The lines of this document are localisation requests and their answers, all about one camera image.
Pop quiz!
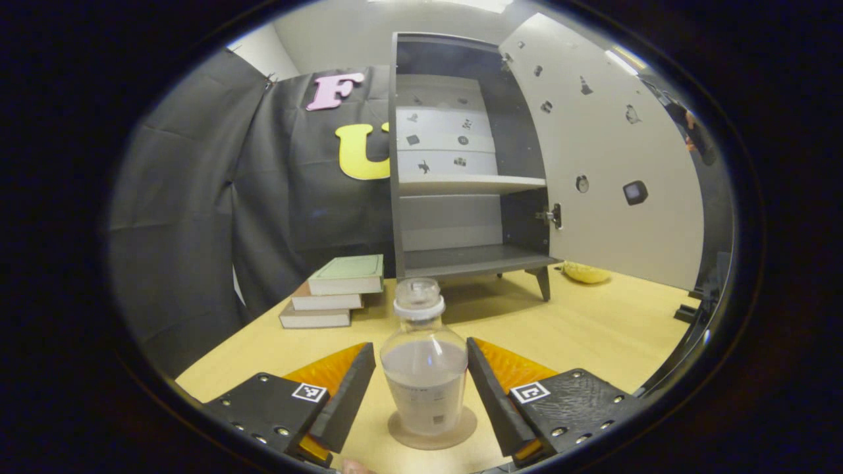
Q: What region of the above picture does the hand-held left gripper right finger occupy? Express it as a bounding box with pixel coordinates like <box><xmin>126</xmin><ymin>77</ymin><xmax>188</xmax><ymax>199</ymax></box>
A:
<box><xmin>466</xmin><ymin>338</ymin><xmax>649</xmax><ymax>468</ymax></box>

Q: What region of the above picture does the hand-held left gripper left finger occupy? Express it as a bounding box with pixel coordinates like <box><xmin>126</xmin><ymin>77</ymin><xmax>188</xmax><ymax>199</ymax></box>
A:
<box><xmin>201</xmin><ymin>342</ymin><xmax>376</xmax><ymax>465</ymax></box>

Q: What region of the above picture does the clear glass bottle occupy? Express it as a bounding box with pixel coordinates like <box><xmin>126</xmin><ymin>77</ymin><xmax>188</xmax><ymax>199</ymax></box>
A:
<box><xmin>380</xmin><ymin>277</ymin><xmax>469</xmax><ymax>437</ymax></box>

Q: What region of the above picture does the round brown coaster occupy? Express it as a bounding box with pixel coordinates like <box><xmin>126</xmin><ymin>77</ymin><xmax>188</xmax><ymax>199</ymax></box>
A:
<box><xmin>387</xmin><ymin>405</ymin><xmax>477</xmax><ymax>451</ymax></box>

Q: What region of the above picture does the white cabinet door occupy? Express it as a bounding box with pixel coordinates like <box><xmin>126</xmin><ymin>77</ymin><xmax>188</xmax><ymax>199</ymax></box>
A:
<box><xmin>499</xmin><ymin>12</ymin><xmax>705</xmax><ymax>292</ymax></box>

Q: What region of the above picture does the white cabinet shelf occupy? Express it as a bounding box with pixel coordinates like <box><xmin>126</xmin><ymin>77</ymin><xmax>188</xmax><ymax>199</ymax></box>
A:
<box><xmin>398</xmin><ymin>174</ymin><xmax>547</xmax><ymax>197</ymax></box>

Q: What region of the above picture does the brown cover book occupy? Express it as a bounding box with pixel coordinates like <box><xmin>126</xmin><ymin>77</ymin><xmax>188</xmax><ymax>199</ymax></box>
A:
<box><xmin>291</xmin><ymin>282</ymin><xmax>364</xmax><ymax>311</ymax></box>
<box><xmin>279</xmin><ymin>301</ymin><xmax>353</xmax><ymax>329</ymax></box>

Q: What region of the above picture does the green book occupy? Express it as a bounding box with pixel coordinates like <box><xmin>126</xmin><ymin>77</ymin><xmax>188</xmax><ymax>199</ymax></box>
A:
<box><xmin>308</xmin><ymin>254</ymin><xmax>385</xmax><ymax>296</ymax></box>

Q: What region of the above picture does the yellow plush toy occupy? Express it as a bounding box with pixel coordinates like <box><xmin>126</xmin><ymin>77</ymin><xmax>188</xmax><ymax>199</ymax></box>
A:
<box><xmin>562</xmin><ymin>261</ymin><xmax>612</xmax><ymax>285</ymax></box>

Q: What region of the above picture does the black backdrop cloth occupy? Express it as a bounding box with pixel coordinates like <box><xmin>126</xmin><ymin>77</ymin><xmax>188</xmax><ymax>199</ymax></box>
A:
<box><xmin>109</xmin><ymin>47</ymin><xmax>397</xmax><ymax>381</ymax></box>

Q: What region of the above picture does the ceiling light panel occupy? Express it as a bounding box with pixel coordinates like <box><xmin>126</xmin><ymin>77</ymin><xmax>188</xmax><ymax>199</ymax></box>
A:
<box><xmin>605</xmin><ymin>47</ymin><xmax>638</xmax><ymax>76</ymax></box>
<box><xmin>369</xmin><ymin>0</ymin><xmax>514</xmax><ymax>14</ymax></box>

